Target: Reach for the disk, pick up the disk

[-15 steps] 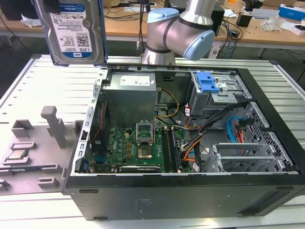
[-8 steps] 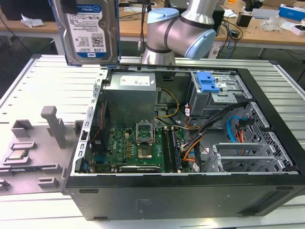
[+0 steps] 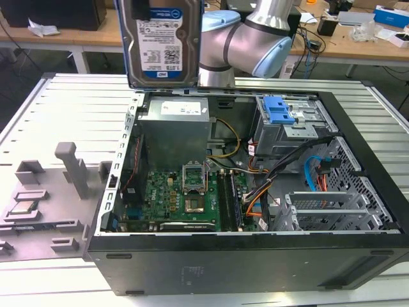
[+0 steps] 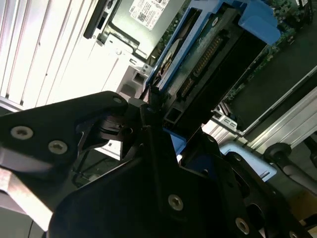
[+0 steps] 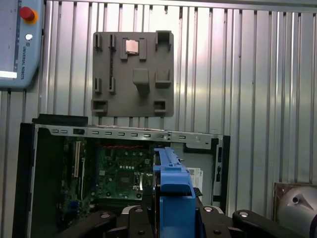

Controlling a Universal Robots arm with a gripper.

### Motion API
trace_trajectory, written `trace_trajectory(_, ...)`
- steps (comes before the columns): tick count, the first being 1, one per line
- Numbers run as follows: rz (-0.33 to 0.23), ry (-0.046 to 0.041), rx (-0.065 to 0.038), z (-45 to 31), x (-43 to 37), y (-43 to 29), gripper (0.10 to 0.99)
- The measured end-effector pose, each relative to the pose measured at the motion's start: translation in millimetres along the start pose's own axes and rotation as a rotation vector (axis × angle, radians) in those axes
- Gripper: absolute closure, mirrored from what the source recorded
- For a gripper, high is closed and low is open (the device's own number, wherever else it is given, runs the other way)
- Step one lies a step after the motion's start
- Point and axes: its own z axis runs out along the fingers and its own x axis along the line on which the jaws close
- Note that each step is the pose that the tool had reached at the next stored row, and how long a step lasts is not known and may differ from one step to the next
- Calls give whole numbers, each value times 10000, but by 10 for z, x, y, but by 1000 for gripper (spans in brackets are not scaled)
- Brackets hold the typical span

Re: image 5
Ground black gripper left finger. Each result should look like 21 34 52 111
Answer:
57 185 159 238

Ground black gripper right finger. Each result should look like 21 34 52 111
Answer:
199 205 311 238

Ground hard disk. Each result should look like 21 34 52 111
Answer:
148 146 207 238

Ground CPU socket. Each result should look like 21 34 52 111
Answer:
116 171 136 189

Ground green motherboard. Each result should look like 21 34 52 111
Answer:
58 138 159 214

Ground grey power supply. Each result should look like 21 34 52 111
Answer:
173 145 216 207

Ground white expansion slot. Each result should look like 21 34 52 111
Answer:
72 140 82 178

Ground black open PC case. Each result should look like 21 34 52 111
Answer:
12 113 231 238

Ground grey parts rack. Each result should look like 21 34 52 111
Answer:
90 30 174 118

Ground silver CPU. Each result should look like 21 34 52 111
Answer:
124 39 139 54

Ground pale blue teach pendant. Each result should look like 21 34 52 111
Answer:
0 0 45 91

